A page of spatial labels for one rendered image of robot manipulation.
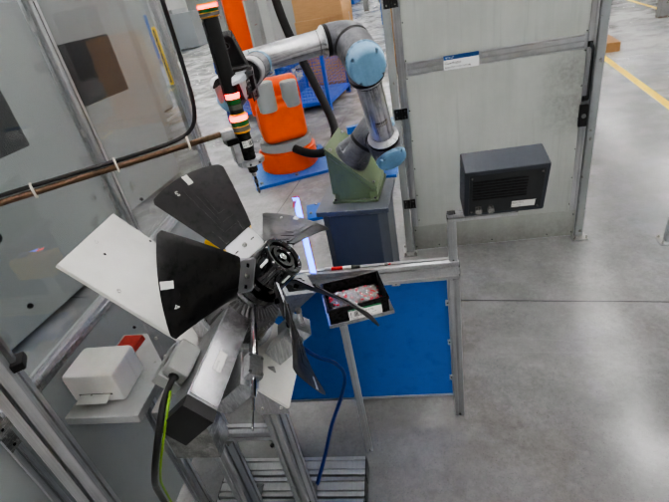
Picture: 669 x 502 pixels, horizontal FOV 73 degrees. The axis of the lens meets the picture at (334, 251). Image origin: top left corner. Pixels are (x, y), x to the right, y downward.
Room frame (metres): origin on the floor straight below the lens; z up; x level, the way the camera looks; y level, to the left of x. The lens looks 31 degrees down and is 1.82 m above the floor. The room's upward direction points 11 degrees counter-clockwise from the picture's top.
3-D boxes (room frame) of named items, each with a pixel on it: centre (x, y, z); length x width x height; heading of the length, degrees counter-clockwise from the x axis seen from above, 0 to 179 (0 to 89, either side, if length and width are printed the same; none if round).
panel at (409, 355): (1.47, 0.00, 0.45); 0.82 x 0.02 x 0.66; 79
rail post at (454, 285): (1.38, -0.43, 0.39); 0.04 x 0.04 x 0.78; 79
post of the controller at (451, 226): (1.38, -0.43, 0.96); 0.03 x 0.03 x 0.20; 79
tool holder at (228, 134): (1.13, 0.17, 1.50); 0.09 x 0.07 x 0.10; 114
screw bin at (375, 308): (1.29, -0.04, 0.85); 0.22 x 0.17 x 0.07; 93
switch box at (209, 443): (0.98, 0.54, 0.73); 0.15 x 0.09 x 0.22; 79
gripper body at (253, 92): (1.24, 0.14, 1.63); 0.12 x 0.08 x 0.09; 169
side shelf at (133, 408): (1.13, 0.73, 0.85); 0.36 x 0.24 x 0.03; 169
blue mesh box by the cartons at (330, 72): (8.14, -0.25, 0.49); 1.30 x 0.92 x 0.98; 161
